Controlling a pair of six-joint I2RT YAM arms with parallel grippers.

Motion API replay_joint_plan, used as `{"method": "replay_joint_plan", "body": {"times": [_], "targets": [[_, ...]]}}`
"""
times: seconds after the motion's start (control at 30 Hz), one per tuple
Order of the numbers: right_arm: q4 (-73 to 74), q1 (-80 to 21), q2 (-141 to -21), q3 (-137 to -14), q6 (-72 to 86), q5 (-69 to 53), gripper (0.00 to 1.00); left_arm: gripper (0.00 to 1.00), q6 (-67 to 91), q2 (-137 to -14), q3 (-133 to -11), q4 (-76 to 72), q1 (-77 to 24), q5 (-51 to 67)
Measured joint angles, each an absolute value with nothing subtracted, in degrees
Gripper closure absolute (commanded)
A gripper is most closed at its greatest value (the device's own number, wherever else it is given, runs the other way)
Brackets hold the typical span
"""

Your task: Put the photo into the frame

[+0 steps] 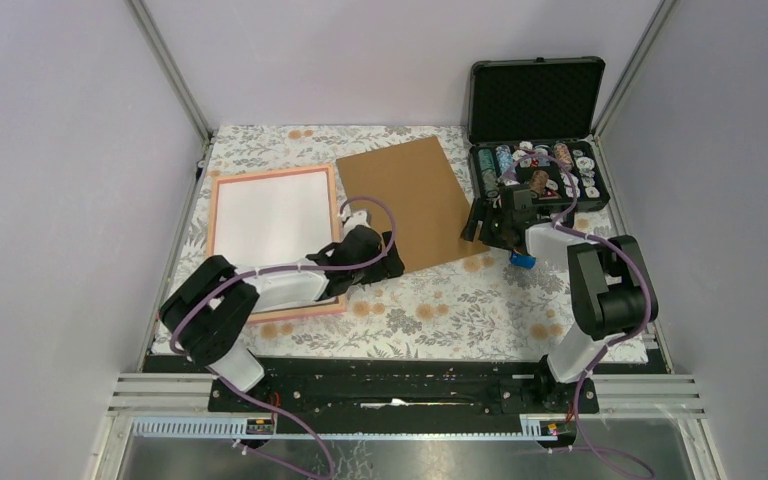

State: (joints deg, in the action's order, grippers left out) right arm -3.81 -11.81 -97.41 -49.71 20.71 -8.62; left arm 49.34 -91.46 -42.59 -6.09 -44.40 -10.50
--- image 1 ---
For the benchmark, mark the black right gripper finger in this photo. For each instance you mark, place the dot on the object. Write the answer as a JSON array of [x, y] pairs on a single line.
[[475, 217], [490, 232]]

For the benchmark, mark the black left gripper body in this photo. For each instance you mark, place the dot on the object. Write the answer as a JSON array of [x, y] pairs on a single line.
[[387, 268]]

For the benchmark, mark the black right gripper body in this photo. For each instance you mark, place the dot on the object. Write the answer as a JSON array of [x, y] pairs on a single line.
[[508, 222]]

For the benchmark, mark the pink wooden picture frame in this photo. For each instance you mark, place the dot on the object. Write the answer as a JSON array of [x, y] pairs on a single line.
[[274, 179]]

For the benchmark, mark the brown cardboard backing board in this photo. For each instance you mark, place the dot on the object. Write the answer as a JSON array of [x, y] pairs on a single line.
[[416, 181]]

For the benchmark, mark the seascape photo print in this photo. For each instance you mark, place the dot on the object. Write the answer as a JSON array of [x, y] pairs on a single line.
[[271, 225]]

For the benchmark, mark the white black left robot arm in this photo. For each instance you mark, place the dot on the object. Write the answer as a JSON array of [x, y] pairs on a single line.
[[207, 313]]

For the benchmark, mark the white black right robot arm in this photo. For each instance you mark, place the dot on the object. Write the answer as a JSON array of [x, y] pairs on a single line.
[[611, 297]]

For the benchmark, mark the blue purple poker chip stack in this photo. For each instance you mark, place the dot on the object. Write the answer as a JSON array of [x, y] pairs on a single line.
[[505, 162]]

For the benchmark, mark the lower orange poker chip stack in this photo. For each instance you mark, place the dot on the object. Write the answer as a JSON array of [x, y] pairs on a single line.
[[538, 183]]

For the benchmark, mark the orange poker chip stack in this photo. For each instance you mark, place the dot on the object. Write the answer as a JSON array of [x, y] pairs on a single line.
[[538, 183], [564, 157]]

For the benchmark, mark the blue yellow toy car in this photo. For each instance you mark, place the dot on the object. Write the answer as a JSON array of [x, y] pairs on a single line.
[[522, 260]]

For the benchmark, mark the green poker chip stack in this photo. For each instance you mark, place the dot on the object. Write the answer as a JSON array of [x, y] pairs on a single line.
[[488, 173]]

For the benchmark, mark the upper orange poker chip stack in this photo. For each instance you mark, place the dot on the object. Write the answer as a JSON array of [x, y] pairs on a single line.
[[564, 157]]

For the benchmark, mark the floral tablecloth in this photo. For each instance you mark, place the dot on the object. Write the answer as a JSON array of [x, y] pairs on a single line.
[[477, 308]]

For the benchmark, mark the black poker chip case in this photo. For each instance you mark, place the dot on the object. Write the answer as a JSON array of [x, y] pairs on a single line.
[[545, 101]]

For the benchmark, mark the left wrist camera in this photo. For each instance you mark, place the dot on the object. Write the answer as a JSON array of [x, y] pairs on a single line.
[[351, 220]]

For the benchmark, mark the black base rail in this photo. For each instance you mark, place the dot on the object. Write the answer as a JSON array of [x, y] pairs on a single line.
[[374, 396]]

